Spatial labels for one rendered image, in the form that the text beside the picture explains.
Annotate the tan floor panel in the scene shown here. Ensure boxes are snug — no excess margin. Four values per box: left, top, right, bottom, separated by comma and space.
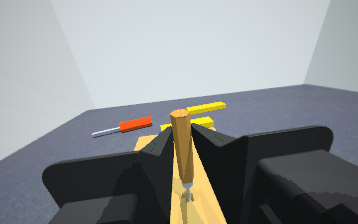
134, 135, 227, 224

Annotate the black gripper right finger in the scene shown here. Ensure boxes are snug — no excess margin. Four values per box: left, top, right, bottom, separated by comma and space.
191, 123, 334, 224

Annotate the yellow rectangular bar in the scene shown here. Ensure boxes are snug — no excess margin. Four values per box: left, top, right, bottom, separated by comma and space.
161, 117, 214, 132
186, 102, 226, 115

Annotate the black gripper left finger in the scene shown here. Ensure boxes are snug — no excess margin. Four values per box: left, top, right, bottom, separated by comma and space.
42, 126, 174, 224

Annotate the orange-handled awl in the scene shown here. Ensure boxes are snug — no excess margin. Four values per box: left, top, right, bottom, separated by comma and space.
91, 116, 152, 135

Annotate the brown wooden awl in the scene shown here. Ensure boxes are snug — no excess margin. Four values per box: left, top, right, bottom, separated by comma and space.
170, 109, 195, 202

